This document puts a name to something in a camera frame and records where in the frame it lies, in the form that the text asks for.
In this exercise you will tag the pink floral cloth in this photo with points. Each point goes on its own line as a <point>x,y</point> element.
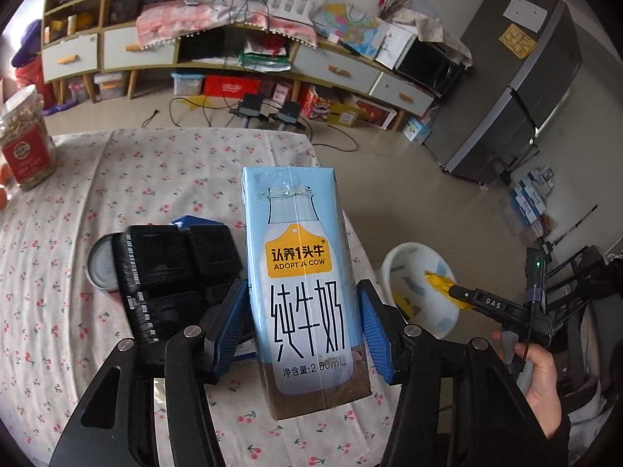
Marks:
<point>194,17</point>

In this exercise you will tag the yellow paper note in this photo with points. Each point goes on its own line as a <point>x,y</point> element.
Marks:
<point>517,40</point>

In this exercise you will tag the clear jar with red label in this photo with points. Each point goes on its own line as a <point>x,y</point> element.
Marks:
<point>27,151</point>

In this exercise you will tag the yellow banana peel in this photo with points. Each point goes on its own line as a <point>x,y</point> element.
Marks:
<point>440,284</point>

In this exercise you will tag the black metal frame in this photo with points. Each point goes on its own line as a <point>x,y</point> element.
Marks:
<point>584,272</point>

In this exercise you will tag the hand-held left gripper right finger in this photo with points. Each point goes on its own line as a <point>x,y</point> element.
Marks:
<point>375,335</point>

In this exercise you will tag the pink patterned box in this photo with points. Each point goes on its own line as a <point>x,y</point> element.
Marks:
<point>277,92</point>

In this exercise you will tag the person's right forearm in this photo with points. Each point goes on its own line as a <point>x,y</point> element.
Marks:
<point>557,442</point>

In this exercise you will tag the purple cloth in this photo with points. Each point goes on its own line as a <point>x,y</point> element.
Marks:
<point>27,44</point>

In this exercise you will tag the white plastic basin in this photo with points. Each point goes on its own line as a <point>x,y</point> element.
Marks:
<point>413,258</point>

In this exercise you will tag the red cloth bag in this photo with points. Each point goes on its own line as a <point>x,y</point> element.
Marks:
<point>31,82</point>

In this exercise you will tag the white patterned cloth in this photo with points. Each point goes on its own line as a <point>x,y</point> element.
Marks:
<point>433,27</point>

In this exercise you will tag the white wooden TV cabinet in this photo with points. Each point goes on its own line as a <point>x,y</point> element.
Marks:
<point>336,65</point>

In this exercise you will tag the colourful map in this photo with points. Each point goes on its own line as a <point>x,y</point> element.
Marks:
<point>350,24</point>

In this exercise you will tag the white paper sheet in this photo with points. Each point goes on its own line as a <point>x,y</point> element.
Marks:
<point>524,13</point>

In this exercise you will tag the person's right hand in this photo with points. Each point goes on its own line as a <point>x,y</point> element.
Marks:
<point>542,379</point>

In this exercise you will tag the clear plastic storage box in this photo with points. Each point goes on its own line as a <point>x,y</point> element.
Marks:
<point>109,85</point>

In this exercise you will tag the small blue white box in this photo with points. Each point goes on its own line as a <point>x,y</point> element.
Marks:
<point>416,130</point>

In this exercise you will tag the grey refrigerator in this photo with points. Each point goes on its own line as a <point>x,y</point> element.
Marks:
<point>511,92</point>

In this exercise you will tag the dried branches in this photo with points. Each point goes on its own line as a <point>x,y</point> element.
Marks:
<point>396,5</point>

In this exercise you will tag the blue packet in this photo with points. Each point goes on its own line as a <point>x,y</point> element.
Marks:
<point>192,221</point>

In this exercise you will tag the black microwave oven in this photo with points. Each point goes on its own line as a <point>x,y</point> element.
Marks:
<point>428,70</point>

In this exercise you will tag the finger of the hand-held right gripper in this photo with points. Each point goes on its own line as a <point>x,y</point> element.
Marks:
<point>479,299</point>

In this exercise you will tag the yellow cardboard box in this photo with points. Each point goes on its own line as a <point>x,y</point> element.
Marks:
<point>343,116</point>

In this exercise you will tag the stack of blue white boxes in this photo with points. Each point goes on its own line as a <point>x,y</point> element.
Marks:
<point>530,197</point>

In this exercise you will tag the red picture frame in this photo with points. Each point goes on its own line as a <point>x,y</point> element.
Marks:
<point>377,114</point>

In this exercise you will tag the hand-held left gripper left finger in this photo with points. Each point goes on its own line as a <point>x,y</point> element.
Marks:
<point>228,333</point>

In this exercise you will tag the black plastic tray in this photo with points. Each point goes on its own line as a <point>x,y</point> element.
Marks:
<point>165,262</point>

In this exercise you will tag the colourful printed box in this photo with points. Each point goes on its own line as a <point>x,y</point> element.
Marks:
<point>316,102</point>

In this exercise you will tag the red cardboard box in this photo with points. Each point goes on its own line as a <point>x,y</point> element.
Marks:
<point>224,87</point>

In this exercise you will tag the blue lidded storage box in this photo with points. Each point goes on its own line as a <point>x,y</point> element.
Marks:
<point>187,85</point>

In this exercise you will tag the brown egg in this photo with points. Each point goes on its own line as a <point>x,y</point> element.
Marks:
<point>2,199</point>

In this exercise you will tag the white paper bag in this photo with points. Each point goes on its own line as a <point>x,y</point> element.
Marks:
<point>392,46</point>

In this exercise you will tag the light blue milk carton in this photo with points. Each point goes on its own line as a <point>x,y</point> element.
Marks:
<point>301,233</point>

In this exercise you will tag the cherry print tablecloth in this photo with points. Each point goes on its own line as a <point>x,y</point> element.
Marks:
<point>73,350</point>

